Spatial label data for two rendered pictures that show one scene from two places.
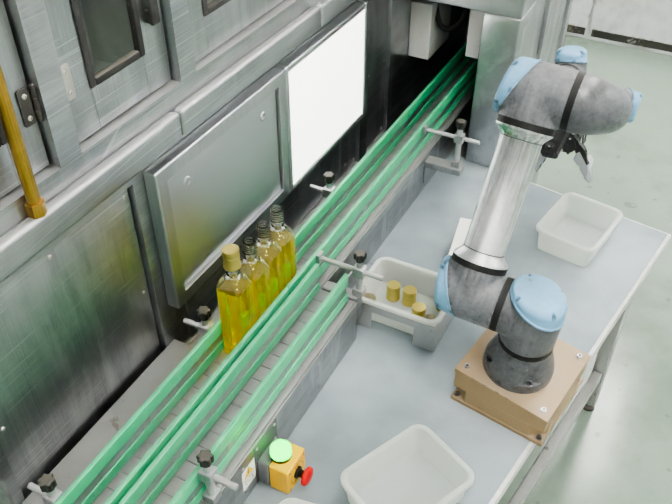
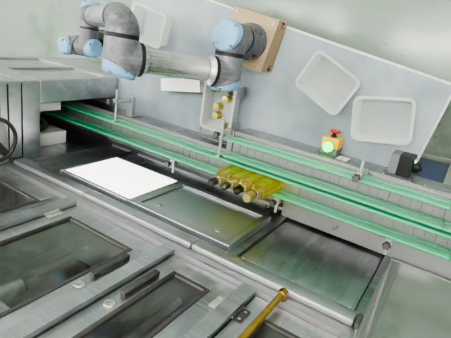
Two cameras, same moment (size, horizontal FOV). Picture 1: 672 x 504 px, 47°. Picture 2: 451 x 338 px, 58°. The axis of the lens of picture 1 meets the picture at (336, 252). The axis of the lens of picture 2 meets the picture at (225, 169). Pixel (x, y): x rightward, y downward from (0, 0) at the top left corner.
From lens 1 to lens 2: 46 cm
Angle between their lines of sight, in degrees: 16
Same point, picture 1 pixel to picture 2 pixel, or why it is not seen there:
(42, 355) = (330, 269)
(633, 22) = not seen: outside the picture
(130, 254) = (262, 246)
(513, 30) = (46, 84)
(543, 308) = (233, 31)
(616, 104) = (121, 10)
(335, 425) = (301, 125)
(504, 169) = (167, 66)
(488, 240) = (203, 68)
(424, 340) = (242, 92)
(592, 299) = (192, 11)
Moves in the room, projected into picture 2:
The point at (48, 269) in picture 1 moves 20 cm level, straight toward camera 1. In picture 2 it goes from (297, 279) to (344, 251)
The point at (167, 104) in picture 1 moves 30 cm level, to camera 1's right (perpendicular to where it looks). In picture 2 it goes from (189, 251) to (166, 167)
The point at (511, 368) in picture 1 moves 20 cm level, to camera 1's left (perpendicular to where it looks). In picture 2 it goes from (258, 43) to (270, 92)
